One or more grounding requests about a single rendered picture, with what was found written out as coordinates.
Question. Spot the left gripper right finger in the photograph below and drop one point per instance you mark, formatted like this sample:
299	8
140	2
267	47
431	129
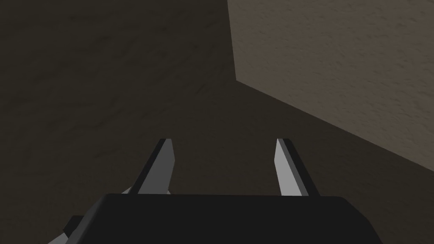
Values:
292	173

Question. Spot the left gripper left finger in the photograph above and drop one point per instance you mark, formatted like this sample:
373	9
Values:
157	171

